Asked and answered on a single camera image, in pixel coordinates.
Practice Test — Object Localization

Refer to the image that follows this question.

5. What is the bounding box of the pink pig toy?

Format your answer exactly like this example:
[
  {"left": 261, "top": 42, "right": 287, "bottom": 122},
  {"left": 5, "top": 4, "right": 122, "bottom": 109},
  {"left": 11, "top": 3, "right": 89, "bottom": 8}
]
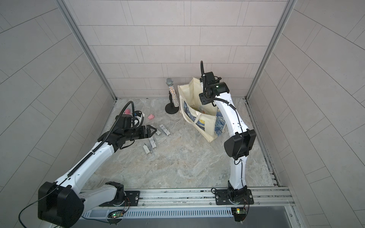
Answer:
[{"left": 148, "top": 114, "right": 155, "bottom": 120}]

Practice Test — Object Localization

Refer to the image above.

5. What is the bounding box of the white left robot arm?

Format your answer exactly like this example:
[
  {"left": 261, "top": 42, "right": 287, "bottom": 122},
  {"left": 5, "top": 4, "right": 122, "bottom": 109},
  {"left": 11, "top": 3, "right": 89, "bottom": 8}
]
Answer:
[{"left": 38, "top": 101, "right": 157, "bottom": 228}]

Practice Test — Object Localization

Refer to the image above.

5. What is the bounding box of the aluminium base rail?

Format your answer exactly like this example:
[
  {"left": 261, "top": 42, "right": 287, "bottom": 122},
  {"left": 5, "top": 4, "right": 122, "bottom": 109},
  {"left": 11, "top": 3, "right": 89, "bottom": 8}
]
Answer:
[{"left": 81, "top": 187, "right": 295, "bottom": 223}]

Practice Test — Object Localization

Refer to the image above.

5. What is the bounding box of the black microphone stand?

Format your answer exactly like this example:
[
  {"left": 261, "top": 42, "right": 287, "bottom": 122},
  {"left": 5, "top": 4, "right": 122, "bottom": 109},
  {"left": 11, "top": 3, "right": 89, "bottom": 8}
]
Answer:
[{"left": 165, "top": 92, "right": 179, "bottom": 114}]

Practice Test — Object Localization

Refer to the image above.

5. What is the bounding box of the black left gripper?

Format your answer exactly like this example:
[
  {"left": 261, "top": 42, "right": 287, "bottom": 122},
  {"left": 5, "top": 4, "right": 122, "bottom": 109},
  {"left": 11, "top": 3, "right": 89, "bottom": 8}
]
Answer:
[{"left": 124, "top": 124, "right": 158, "bottom": 141}]

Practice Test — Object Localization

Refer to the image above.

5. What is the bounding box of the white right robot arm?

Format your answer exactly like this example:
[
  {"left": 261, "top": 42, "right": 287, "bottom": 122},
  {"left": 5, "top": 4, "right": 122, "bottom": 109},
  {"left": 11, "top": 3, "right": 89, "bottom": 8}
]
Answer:
[{"left": 199, "top": 82, "right": 256, "bottom": 195}]

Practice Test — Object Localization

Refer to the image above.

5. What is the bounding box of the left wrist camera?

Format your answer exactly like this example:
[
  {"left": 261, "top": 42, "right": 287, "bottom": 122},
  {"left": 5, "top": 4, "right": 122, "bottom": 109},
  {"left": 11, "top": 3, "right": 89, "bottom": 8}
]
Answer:
[{"left": 133, "top": 111, "right": 144, "bottom": 122}]

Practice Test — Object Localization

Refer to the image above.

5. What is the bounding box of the canvas bag starry night print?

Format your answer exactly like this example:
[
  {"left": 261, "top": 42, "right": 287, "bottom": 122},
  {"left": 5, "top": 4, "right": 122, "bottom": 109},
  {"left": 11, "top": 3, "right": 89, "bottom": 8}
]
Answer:
[{"left": 178, "top": 78, "right": 226, "bottom": 142}]

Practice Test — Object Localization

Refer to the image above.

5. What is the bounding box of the pink figure toy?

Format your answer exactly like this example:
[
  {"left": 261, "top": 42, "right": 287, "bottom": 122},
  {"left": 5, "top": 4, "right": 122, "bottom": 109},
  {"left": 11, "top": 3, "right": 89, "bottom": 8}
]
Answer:
[{"left": 124, "top": 109, "right": 132, "bottom": 115}]

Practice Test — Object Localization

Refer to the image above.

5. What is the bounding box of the rhinestone microphone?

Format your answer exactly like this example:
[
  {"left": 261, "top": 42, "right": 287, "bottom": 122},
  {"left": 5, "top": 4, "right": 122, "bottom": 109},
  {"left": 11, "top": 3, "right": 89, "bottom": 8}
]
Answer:
[{"left": 166, "top": 78, "right": 179, "bottom": 107}]

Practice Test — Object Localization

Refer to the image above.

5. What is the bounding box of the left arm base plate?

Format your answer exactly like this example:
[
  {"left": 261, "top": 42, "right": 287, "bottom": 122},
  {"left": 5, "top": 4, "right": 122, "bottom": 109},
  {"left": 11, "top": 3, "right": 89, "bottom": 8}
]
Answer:
[{"left": 99, "top": 191, "right": 140, "bottom": 207}]

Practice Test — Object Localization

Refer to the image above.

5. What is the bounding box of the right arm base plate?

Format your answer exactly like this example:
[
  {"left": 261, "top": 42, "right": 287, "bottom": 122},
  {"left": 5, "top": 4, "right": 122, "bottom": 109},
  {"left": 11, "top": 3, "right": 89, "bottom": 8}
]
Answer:
[{"left": 211, "top": 188, "right": 254, "bottom": 205}]

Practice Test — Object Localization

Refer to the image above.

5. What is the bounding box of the clear compass case small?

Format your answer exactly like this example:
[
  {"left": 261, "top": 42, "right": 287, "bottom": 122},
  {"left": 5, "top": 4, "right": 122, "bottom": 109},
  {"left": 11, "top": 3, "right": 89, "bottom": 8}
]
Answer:
[{"left": 143, "top": 144, "right": 151, "bottom": 154}]

